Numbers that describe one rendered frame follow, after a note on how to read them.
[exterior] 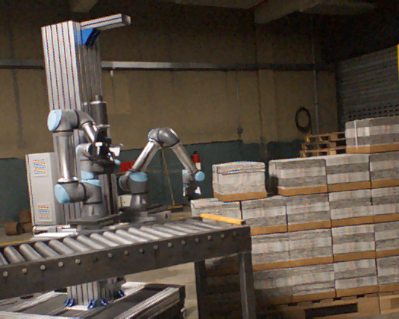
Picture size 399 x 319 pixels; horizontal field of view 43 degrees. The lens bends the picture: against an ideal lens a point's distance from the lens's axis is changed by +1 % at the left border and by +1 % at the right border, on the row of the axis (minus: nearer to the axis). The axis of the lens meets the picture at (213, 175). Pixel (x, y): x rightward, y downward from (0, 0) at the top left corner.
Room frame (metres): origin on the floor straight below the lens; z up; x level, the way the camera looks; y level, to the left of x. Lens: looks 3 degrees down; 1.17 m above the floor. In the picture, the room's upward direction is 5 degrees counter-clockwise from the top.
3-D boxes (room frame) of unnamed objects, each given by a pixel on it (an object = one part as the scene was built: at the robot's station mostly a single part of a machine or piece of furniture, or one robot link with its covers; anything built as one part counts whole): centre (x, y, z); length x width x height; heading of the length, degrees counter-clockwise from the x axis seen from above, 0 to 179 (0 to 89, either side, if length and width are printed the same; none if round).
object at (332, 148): (9.83, -2.53, 0.65); 1.33 x 0.94 x 1.30; 122
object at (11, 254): (2.09, 0.86, 0.77); 0.47 x 0.05 x 0.05; 28
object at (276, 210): (3.34, -0.42, 0.42); 1.17 x 0.39 x 0.83; 98
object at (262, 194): (3.20, -0.18, 0.86); 0.29 x 0.16 x 0.04; 98
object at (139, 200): (3.41, 0.51, 0.87); 0.15 x 0.15 x 0.10
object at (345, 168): (3.40, -0.85, 0.95); 0.38 x 0.29 x 0.23; 8
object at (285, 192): (3.36, -0.56, 0.86); 0.38 x 0.29 x 0.04; 8
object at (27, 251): (2.12, 0.80, 0.77); 0.47 x 0.05 x 0.05; 28
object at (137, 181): (3.41, 0.52, 0.98); 0.13 x 0.12 x 0.14; 38
